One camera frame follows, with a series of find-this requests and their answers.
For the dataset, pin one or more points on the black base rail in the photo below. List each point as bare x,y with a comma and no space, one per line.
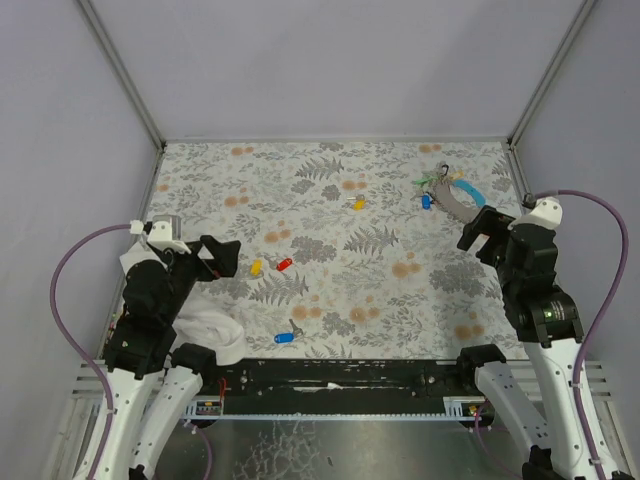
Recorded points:
342,388

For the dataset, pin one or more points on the white cloth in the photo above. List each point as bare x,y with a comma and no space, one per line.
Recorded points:
155,322

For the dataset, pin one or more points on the red tag key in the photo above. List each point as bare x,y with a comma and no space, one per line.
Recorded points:
279,264

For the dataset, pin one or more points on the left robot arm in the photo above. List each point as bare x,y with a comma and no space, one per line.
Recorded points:
141,404

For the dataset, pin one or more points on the floral table mat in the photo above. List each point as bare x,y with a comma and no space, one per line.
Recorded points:
387,281

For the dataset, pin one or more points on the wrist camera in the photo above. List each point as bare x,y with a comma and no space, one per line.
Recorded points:
545,212
163,232

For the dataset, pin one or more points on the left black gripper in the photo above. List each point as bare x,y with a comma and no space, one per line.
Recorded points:
201,259

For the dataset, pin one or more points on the blue tag key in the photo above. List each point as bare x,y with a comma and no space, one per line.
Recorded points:
287,337

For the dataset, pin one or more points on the yellow tag key far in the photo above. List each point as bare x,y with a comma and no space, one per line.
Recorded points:
358,202

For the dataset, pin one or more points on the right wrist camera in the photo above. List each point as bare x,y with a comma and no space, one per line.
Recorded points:
545,212

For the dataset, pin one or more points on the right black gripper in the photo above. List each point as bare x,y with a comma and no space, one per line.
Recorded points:
489,232

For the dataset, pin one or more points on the yellow tag key near left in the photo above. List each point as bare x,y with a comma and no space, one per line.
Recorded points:
256,267

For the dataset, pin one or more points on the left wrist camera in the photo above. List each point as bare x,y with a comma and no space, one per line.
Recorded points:
163,232

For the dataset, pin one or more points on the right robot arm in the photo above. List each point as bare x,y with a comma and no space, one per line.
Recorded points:
564,440

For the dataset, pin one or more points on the yellow tag key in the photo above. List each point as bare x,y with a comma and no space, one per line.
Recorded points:
358,202
256,267

